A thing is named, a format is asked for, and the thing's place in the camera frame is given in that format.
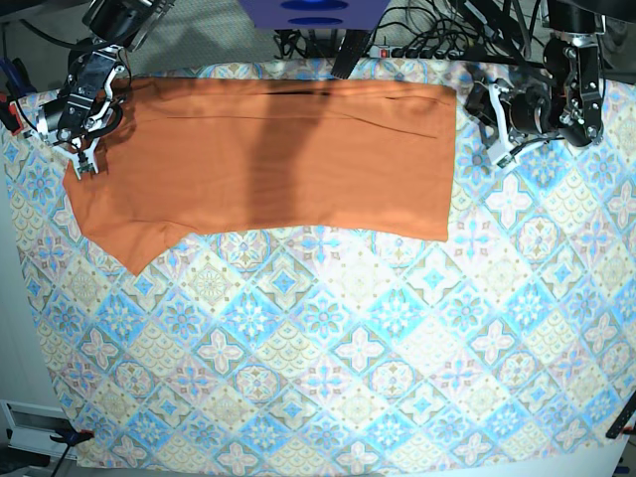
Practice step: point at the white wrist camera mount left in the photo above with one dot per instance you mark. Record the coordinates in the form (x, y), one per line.
(505, 148)

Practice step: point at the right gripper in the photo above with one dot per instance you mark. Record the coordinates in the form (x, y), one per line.
(74, 122)

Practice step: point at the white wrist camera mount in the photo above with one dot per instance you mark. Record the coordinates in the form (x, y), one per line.
(505, 148)
(81, 155)

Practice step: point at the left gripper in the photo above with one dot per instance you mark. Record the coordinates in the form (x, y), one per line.
(529, 113)

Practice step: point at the blue clamp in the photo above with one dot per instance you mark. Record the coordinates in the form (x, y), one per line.
(18, 81)

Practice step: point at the black clamp bottom right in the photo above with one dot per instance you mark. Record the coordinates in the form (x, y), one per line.
(620, 425)

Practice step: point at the black orange clamp bottom left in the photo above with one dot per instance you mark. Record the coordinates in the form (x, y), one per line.
(70, 438)

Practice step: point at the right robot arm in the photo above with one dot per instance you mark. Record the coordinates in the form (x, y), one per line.
(95, 62)

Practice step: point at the white power strip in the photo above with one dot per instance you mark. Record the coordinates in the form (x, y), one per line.
(413, 52)

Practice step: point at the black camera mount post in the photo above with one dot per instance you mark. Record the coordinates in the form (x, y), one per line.
(354, 45)

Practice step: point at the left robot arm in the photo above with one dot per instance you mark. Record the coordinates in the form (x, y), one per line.
(561, 99)

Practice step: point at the orange T-shirt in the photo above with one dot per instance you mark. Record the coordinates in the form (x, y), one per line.
(210, 156)

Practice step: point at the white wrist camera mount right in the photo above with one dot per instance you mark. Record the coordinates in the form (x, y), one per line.
(81, 155)

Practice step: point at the patterned blue tablecloth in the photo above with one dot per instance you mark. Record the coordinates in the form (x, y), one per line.
(315, 350)

